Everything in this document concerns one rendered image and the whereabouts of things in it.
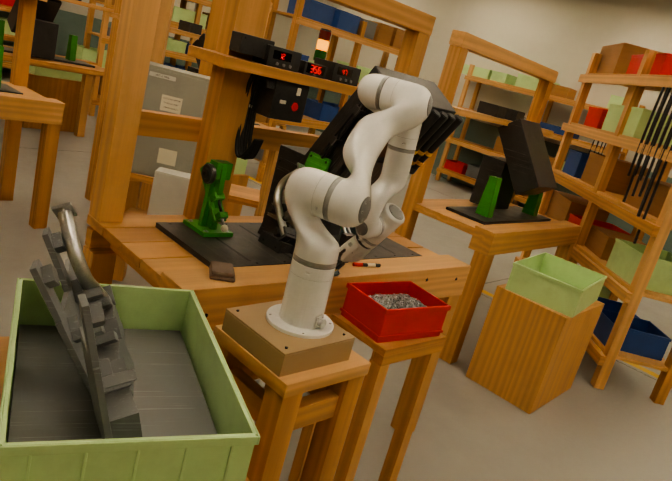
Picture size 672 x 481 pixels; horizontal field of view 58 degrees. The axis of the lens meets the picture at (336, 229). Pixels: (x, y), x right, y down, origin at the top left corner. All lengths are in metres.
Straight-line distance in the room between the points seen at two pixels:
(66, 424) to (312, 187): 0.76
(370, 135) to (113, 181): 1.00
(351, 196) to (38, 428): 0.83
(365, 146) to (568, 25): 10.28
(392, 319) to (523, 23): 10.42
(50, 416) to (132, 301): 0.42
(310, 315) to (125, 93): 1.02
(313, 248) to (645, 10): 10.19
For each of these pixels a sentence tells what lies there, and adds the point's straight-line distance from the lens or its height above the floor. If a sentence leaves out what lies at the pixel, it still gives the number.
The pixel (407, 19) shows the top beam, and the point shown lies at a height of 1.88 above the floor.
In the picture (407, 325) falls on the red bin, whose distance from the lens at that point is 2.08.
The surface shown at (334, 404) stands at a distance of 1.77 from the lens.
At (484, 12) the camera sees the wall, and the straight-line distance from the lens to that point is 12.56.
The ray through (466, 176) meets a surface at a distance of 11.52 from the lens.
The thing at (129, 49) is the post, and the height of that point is 1.48.
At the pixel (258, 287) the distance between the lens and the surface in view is 1.96.
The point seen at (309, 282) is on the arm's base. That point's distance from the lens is 1.60.
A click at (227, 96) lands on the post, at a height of 1.39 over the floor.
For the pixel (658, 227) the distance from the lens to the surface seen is 4.32.
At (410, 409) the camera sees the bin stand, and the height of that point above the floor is 0.50.
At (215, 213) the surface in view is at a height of 0.98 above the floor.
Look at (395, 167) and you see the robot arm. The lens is 1.93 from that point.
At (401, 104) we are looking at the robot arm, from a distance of 1.71.
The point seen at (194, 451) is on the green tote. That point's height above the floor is 0.93.
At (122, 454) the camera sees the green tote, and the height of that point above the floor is 0.93.
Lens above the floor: 1.62
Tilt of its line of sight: 15 degrees down
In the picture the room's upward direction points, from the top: 15 degrees clockwise
